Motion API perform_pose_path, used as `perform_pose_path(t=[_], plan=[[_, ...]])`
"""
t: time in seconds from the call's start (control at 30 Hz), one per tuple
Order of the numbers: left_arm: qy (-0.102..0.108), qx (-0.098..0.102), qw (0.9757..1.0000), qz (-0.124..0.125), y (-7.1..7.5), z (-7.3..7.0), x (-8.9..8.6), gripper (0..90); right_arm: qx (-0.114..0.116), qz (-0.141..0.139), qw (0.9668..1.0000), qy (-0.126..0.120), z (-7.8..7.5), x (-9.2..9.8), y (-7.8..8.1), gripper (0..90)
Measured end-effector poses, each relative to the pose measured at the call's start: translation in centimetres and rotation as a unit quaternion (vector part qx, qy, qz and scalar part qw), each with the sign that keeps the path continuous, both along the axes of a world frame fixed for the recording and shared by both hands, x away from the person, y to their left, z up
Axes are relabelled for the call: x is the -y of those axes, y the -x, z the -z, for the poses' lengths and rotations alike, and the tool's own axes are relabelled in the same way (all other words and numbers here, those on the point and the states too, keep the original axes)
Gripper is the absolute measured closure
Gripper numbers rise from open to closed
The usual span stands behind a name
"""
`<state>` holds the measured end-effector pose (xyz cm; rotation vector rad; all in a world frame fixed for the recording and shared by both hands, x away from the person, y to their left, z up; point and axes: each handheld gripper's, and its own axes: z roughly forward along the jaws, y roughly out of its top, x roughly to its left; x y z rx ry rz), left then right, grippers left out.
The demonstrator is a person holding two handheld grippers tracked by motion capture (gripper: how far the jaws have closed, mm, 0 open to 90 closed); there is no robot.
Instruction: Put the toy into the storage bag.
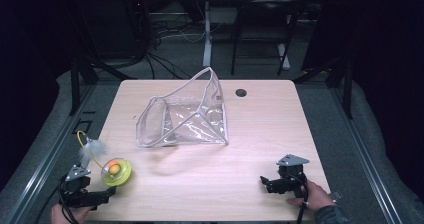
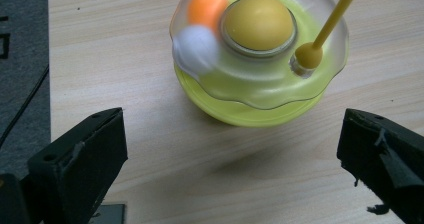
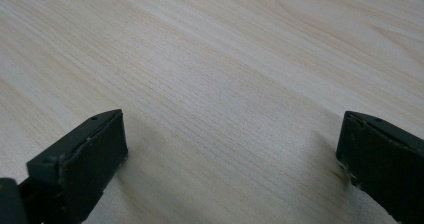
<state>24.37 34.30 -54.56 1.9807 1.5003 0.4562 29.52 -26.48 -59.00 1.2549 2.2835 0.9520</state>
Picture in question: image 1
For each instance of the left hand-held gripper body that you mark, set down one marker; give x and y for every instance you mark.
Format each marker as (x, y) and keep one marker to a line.
(77, 186)

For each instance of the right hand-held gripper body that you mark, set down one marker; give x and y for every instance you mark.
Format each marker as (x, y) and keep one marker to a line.
(290, 174)

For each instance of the yellow feather cat toy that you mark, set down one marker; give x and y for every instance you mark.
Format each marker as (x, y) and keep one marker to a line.
(116, 174)

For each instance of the clear plastic bag grey trim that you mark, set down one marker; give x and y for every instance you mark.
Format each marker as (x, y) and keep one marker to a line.
(186, 119)

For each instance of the person's left hand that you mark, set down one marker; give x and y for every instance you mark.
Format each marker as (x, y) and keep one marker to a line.
(71, 214)

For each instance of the person's right hand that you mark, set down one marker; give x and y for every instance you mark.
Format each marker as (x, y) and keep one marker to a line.
(316, 195)

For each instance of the dark round table grommet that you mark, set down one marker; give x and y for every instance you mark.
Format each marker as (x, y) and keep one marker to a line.
(240, 92)

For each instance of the black metal stand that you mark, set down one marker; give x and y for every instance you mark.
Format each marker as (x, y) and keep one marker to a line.
(343, 84)
(80, 80)

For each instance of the white desk leg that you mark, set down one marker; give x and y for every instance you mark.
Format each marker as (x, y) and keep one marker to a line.
(284, 55)
(207, 40)

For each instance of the black chair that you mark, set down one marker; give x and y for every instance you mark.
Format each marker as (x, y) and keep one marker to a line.
(263, 20)

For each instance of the grey metal floor rail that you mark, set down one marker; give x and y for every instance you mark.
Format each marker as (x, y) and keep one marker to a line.
(50, 154)
(366, 157)

